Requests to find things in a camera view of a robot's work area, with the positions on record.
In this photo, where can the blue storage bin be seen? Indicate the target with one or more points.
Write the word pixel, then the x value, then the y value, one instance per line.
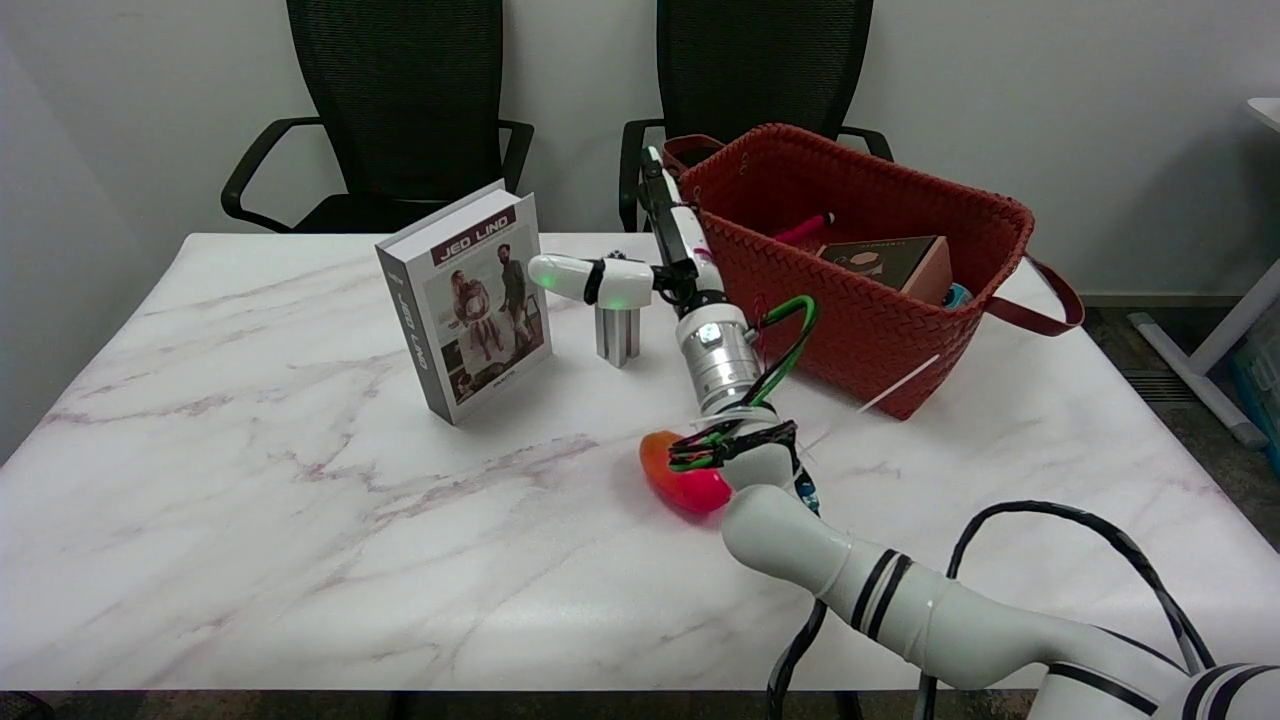
pixel 1262 385

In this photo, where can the white hardcover book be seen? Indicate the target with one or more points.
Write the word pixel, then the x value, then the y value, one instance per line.
pixel 480 300

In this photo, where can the orange pink toy mango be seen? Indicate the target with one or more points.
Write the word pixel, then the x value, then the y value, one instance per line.
pixel 690 490

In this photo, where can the white zip tie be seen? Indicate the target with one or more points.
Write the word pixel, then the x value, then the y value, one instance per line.
pixel 895 388

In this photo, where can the dark cover box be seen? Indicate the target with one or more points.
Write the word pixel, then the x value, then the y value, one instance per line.
pixel 885 260

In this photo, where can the silver aluminium extrusion block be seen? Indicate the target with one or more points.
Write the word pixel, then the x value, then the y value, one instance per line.
pixel 618 335

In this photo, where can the teal round object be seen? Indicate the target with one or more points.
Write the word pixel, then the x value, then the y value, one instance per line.
pixel 958 296

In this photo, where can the white desk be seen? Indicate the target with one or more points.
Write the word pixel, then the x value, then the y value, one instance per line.
pixel 1230 330

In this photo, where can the black mesh office chair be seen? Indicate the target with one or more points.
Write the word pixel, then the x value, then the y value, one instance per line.
pixel 760 70
pixel 395 110

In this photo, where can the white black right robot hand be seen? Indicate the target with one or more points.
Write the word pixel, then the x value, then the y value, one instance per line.
pixel 690 250

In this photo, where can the pink stick object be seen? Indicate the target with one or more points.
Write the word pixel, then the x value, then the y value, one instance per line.
pixel 803 229

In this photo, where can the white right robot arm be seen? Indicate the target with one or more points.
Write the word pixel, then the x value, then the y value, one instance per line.
pixel 900 600

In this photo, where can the red woven basket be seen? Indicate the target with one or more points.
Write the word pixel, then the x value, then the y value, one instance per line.
pixel 860 330

